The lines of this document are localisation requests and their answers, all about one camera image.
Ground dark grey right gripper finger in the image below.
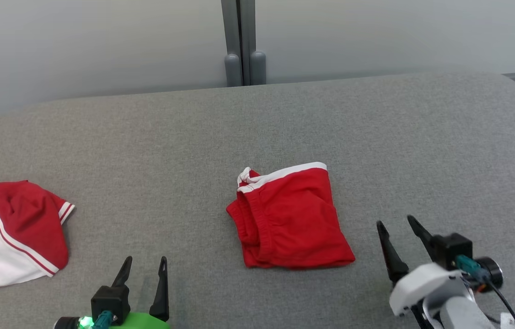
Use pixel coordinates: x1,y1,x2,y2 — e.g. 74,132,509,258
407,215,437,261
376,221,409,284

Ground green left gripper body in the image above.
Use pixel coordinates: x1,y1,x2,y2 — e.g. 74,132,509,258
110,312,172,329

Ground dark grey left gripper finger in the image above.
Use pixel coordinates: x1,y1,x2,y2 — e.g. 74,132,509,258
112,256,133,288
150,256,170,322

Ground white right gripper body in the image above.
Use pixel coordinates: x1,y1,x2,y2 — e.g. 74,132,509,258
389,263,473,317

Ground red shorts with white trim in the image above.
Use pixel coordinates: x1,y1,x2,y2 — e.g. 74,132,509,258
226,162,356,269

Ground red and white shirt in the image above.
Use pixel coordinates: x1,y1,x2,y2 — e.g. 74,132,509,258
0,180,75,296

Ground grey fabric sofa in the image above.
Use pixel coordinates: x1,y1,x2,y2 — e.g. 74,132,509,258
0,71,515,329

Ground teal left camera connector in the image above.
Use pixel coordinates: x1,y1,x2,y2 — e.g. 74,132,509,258
92,310,114,329

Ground teal camera connector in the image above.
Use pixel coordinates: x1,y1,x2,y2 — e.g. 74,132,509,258
455,255,491,282
92,310,114,329

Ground teal right camera connector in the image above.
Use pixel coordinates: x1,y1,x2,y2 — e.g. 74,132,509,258
455,255,491,282

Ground grey partition post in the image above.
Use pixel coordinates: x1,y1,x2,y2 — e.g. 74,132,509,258
220,0,267,87

